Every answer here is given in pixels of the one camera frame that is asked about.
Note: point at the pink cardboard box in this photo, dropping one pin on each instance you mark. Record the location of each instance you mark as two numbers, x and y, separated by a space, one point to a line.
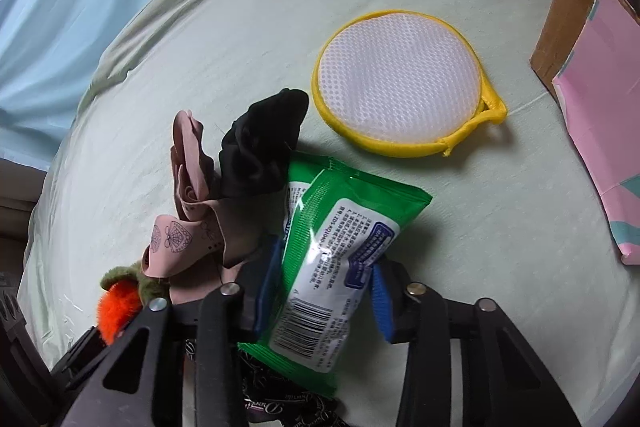
595 92

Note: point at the orange and green plush toy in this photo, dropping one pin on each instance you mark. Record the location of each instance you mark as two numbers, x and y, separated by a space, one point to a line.
125 302

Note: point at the yellow rimmed white mesh pad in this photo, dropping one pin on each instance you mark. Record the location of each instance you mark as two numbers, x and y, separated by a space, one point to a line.
400 84

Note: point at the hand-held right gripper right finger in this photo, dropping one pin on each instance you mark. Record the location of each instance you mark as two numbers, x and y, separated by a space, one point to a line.
381 302

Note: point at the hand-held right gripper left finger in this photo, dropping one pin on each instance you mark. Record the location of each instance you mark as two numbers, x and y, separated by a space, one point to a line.
269 279

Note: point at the dark printed cloth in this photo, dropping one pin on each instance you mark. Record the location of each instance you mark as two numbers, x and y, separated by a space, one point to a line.
280 402

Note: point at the pink printed cloth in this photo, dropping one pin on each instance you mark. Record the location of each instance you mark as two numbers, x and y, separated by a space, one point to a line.
195 217

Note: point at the green wet wipes pack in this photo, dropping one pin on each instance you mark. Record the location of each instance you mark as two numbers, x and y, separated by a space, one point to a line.
320 252

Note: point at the black cloth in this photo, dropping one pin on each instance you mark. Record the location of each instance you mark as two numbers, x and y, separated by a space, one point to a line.
262 142

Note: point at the pale green bed sheet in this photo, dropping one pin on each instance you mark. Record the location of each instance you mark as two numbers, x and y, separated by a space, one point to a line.
350 57

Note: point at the light blue curtain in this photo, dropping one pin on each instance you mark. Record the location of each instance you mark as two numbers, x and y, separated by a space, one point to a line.
85 2

